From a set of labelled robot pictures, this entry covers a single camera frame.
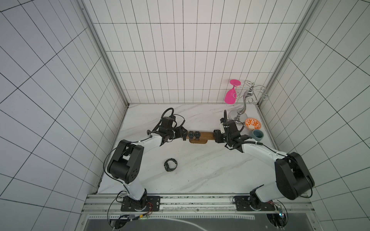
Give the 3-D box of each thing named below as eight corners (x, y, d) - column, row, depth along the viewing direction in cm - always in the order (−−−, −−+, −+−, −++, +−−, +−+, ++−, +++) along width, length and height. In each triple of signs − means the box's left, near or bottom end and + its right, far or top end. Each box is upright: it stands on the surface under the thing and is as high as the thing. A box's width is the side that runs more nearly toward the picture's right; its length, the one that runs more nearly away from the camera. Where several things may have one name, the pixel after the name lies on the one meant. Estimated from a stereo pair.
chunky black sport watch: (162, 166, 87) (161, 164, 85) (171, 157, 91) (170, 155, 88) (169, 174, 84) (168, 172, 82) (178, 165, 88) (178, 163, 85)
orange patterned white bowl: (245, 130, 105) (248, 127, 101) (242, 121, 110) (244, 117, 107) (259, 130, 105) (262, 127, 101) (255, 121, 111) (258, 117, 107)
